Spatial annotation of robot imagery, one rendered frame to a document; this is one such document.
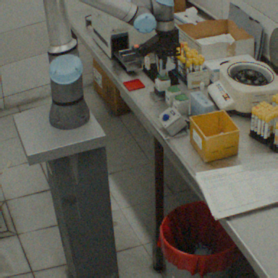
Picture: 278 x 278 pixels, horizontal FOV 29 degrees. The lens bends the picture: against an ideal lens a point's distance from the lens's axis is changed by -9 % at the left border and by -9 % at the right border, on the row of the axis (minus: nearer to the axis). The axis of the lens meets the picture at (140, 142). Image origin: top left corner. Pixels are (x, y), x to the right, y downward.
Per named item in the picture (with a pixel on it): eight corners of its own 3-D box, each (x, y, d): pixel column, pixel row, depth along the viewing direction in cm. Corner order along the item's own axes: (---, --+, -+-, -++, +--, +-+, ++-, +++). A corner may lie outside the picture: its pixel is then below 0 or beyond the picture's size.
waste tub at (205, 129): (188, 141, 198) (189, 116, 193) (222, 133, 202) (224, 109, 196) (204, 163, 188) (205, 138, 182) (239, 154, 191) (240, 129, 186)
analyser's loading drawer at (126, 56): (110, 52, 252) (110, 43, 249) (124, 49, 254) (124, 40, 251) (127, 71, 236) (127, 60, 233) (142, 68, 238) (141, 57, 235)
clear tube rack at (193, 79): (166, 67, 242) (165, 53, 238) (187, 63, 245) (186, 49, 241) (187, 89, 227) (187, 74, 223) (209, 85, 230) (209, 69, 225)
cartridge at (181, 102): (172, 111, 214) (172, 95, 210) (184, 108, 215) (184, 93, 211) (177, 116, 211) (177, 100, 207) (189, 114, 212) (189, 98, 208)
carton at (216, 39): (175, 51, 255) (174, 24, 246) (228, 43, 263) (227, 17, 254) (201, 75, 236) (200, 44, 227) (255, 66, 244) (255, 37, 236)
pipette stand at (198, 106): (186, 117, 210) (186, 93, 205) (203, 113, 213) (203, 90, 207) (200, 132, 203) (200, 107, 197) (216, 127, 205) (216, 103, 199)
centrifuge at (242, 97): (203, 88, 227) (203, 62, 220) (265, 82, 232) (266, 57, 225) (224, 121, 208) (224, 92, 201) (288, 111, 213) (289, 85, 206)
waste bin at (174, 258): (146, 276, 260) (144, 211, 234) (214, 253, 271) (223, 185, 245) (178, 325, 231) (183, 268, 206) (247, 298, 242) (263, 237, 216)
